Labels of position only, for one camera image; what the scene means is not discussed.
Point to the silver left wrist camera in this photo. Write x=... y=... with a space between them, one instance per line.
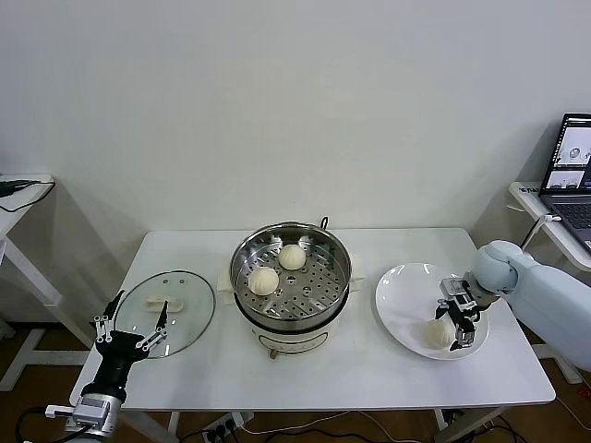
x=90 y=408

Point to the perforated steel steamer basket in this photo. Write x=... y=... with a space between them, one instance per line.
x=323 y=286

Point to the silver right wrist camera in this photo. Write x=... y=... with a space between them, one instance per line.
x=456 y=290

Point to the white electric cooker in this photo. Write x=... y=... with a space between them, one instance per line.
x=295 y=341

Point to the grey open laptop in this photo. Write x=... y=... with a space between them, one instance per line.
x=570 y=203

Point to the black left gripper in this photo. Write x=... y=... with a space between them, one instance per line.
x=120 y=348

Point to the white side table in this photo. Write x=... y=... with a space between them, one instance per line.
x=531 y=203
x=18 y=217

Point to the round white plate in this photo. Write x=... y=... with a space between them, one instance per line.
x=401 y=300

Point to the round glass lid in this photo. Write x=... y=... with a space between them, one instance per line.
x=184 y=290

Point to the white steamed baozi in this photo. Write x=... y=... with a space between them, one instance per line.
x=436 y=334
x=264 y=280
x=292 y=256

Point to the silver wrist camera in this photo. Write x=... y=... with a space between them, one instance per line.
x=90 y=408
x=456 y=290

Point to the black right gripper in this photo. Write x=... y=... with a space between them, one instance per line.
x=464 y=316

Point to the white power strip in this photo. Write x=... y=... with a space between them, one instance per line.
x=226 y=422

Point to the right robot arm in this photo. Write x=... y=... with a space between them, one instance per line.
x=545 y=295

